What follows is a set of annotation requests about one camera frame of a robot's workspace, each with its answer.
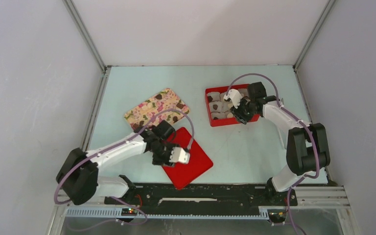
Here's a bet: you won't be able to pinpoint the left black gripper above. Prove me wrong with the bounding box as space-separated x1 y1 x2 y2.
151 140 180 167

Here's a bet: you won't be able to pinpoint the red chocolate box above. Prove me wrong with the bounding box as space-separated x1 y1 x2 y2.
205 84 260 127

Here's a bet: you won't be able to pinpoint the red box lid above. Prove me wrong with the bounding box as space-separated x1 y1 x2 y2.
163 127 213 190

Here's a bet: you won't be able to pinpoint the white handled metal tongs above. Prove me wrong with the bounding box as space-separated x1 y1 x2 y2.
275 116 287 150

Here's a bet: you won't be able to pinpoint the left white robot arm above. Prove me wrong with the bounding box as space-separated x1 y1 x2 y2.
56 121 189 205

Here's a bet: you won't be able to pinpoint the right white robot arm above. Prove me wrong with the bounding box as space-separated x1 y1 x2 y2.
224 82 330 205

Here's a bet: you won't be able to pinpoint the floral pattern tray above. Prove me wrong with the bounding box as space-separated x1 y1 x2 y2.
124 88 190 130

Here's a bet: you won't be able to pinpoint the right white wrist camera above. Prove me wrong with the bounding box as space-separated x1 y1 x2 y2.
223 89 243 109

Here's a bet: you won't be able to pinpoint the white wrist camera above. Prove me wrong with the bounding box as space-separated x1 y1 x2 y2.
223 89 243 109
169 147 190 164

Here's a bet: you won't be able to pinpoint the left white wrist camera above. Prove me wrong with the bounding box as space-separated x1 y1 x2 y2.
169 147 190 164

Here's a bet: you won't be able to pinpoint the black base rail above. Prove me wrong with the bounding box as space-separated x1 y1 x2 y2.
120 183 298 216

